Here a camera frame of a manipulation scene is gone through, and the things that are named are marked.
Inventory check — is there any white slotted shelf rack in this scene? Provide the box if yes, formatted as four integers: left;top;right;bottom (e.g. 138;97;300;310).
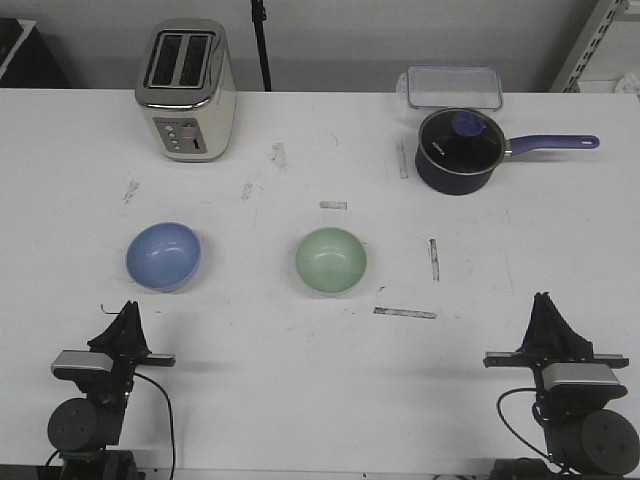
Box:
549;1;639;94

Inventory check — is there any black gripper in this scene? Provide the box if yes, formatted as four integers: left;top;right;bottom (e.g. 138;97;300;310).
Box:
87;301;176;400
483;292;629;400

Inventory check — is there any dark blue saucepan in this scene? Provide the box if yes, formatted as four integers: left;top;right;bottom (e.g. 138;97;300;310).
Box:
415;108;600;195

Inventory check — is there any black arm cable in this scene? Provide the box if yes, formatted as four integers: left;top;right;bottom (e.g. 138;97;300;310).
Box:
132;372;176;476
496;387;551;466

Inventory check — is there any green bowl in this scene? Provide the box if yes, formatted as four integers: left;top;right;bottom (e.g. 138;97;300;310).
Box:
295;227;367;295

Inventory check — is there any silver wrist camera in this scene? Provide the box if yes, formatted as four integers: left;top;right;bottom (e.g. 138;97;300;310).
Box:
51;350;114;381

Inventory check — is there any cream silver toaster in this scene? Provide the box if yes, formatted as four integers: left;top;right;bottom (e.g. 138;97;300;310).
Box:
135;18;237;163

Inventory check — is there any glass pot lid blue knob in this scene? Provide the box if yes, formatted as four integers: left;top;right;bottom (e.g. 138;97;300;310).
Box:
419;108;506;174

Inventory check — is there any blue bowl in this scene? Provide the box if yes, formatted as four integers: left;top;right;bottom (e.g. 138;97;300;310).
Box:
125;222;201;292

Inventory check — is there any clear plastic container blue rim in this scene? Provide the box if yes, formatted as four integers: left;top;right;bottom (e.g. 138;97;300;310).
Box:
396;64;503;111

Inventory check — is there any black tripod pole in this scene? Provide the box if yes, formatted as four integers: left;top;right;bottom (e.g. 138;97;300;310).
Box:
250;0;272;92

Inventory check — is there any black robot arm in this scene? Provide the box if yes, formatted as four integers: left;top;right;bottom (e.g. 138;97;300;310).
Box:
47;301;175;479
483;293;639;479

